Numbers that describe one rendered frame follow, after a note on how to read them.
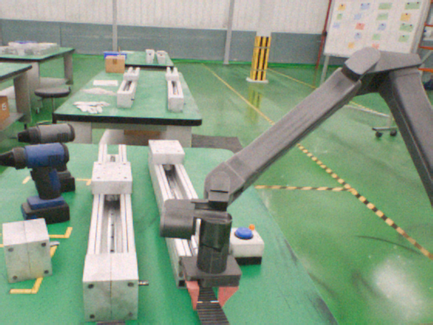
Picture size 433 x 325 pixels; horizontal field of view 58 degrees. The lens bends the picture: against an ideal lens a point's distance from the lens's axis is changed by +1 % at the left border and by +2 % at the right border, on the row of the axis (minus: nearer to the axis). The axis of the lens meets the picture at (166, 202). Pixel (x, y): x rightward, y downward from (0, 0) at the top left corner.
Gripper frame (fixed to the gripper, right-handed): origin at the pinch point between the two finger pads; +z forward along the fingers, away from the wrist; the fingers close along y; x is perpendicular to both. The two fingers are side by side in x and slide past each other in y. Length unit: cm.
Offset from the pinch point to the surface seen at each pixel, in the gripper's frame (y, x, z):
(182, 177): -3, -52, -7
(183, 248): 3.5, -10.6, -6.5
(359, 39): -327, -505, -42
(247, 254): -13.0, -15.8, -1.2
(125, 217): 15.6, -25.6, -6.6
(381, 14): -334, -480, -74
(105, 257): 20.0, -6.2, -7.5
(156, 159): 4, -65, -8
